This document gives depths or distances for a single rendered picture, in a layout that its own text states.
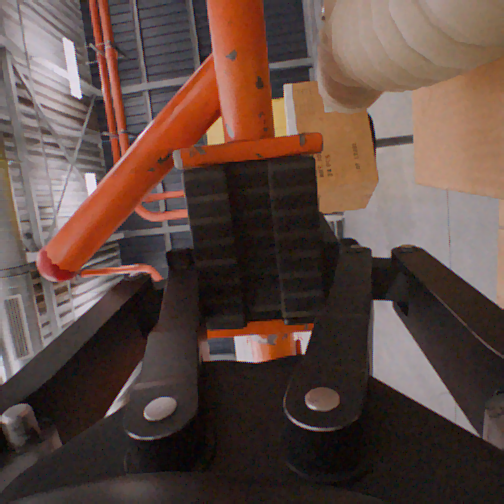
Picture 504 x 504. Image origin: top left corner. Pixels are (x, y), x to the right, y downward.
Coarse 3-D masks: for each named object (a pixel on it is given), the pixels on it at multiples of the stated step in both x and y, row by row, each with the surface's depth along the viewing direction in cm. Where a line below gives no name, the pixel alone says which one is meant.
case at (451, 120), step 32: (416, 96) 32; (448, 96) 26; (480, 96) 22; (416, 128) 33; (448, 128) 27; (480, 128) 22; (416, 160) 34; (448, 160) 27; (480, 160) 23; (480, 192) 23
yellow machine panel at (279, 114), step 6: (276, 102) 699; (282, 102) 698; (276, 108) 701; (282, 108) 700; (276, 114) 702; (282, 114) 701; (276, 120) 704; (282, 120) 703; (216, 126) 716; (222, 126) 715; (276, 126) 705; (282, 126) 704; (210, 132) 721; (216, 132) 717; (222, 132) 716; (276, 132) 707; (282, 132) 706; (210, 138) 721; (216, 138) 719; (222, 138) 718; (210, 144) 722
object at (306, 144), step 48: (240, 144) 14; (288, 144) 14; (192, 192) 14; (240, 192) 15; (288, 192) 14; (192, 240) 15; (240, 240) 15; (288, 240) 14; (240, 288) 15; (288, 288) 15
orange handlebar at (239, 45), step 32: (224, 0) 14; (256, 0) 14; (224, 32) 14; (256, 32) 14; (224, 64) 15; (256, 64) 14; (224, 96) 15; (256, 96) 15; (224, 128) 16; (256, 128) 15; (256, 352) 18; (288, 352) 18
